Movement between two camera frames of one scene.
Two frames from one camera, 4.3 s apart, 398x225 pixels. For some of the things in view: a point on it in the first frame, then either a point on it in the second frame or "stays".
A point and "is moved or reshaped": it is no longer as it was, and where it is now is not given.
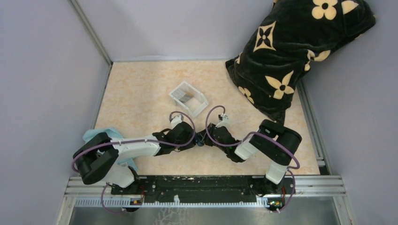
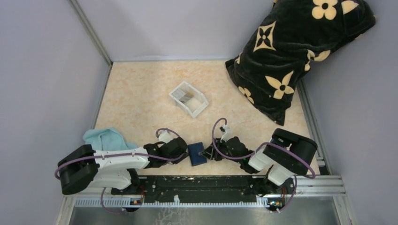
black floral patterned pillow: x=293 y=34 stays
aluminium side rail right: x=313 y=129 stays
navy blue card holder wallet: x=200 y=144 is moved or reshaped
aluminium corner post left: x=94 y=35 stays
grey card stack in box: x=179 y=94 stays
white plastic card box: x=193 y=99 stays
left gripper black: x=189 y=145 to x=176 y=161
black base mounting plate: x=206 y=189 stays
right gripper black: x=204 y=136 to x=210 y=153
